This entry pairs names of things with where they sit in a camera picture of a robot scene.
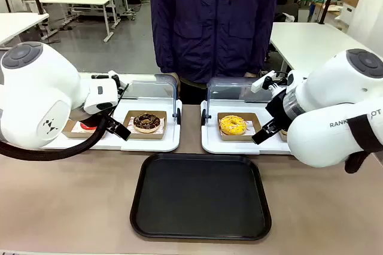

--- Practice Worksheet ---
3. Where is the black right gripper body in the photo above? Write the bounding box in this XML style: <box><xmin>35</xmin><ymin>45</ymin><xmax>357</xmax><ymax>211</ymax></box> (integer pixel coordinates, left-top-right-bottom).
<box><xmin>265</xmin><ymin>88</ymin><xmax>293</xmax><ymax>125</ymax></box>

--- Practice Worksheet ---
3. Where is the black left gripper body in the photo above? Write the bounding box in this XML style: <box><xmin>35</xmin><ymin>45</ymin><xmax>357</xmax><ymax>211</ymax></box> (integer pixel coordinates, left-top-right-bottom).
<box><xmin>71</xmin><ymin>104</ymin><xmax>113</xmax><ymax>127</ymax></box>

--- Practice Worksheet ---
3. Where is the red glazed donut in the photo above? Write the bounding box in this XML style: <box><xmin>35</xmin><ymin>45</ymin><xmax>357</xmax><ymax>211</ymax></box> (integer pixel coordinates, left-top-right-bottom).
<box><xmin>78</xmin><ymin>120</ymin><xmax>98</xmax><ymax>133</ymax></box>

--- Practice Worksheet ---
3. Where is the chocolate glazed donut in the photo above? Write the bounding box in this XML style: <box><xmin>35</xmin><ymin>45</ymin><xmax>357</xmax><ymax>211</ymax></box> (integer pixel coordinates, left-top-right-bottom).
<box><xmin>132</xmin><ymin>113</ymin><xmax>162</xmax><ymax>134</ymax></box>

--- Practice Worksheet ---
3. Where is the white display tray base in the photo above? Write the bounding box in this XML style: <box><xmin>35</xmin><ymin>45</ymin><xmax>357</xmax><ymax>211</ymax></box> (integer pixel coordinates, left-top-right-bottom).
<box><xmin>44</xmin><ymin>99</ymin><xmax>183</xmax><ymax>153</ymax></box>
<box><xmin>200</xmin><ymin>99</ymin><xmax>293</xmax><ymax>156</ymax></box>

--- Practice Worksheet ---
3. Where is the yellow glazed donut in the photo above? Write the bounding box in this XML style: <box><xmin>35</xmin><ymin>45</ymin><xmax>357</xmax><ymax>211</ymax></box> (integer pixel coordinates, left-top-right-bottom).
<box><xmin>219</xmin><ymin>113</ymin><xmax>248</xmax><ymax>136</ymax></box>

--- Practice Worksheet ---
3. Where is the black plastic serving tray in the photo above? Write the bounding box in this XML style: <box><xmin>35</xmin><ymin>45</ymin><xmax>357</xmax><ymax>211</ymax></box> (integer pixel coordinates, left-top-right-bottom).
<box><xmin>129</xmin><ymin>152</ymin><xmax>272</xmax><ymax>242</ymax></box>

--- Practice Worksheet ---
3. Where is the clear display lid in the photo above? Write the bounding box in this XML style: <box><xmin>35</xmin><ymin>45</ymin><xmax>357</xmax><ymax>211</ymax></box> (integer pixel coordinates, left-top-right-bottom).
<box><xmin>206</xmin><ymin>77</ymin><xmax>288</xmax><ymax>125</ymax></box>
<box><xmin>118</xmin><ymin>74</ymin><xmax>181</xmax><ymax>118</ymax></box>

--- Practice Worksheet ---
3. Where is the white work table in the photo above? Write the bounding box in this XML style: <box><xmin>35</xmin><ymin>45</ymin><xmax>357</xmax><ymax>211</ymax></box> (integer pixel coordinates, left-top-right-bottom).
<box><xmin>0</xmin><ymin>12</ymin><xmax>50</xmax><ymax>51</ymax></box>
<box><xmin>269</xmin><ymin>22</ymin><xmax>376</xmax><ymax>73</ymax></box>

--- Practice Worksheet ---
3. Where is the person in navy jacket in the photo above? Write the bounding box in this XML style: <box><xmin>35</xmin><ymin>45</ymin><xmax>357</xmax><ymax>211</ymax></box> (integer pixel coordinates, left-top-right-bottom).
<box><xmin>150</xmin><ymin>0</ymin><xmax>281</xmax><ymax>105</ymax></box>

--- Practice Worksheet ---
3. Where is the white cardboard box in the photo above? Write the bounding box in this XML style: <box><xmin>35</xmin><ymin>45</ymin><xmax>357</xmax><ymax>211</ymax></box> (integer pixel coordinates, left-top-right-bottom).
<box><xmin>334</xmin><ymin>1</ymin><xmax>357</xmax><ymax>34</ymax></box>

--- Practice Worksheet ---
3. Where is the white bench table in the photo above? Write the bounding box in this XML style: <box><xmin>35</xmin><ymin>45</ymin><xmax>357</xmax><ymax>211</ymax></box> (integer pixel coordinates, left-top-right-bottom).
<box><xmin>38</xmin><ymin>0</ymin><xmax>114</xmax><ymax>43</ymax></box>

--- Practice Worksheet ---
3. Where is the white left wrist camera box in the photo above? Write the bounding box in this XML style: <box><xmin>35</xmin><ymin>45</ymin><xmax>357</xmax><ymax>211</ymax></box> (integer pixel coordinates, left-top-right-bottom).
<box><xmin>83</xmin><ymin>82</ymin><xmax>118</xmax><ymax>115</ymax></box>

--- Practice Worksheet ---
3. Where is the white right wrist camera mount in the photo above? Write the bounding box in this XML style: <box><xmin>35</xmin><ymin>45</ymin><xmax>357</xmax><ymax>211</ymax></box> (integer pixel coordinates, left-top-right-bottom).
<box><xmin>250</xmin><ymin>70</ymin><xmax>288</xmax><ymax>95</ymax></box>

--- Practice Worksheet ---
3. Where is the black sleeved cable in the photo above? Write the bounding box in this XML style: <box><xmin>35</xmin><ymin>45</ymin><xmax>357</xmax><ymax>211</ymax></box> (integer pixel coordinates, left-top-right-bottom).
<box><xmin>0</xmin><ymin>114</ymin><xmax>109</xmax><ymax>162</ymax></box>

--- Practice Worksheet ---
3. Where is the black strap on arm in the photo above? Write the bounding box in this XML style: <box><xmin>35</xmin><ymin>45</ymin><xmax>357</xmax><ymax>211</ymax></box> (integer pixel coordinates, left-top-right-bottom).
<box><xmin>344</xmin><ymin>113</ymin><xmax>378</xmax><ymax>175</ymax></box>

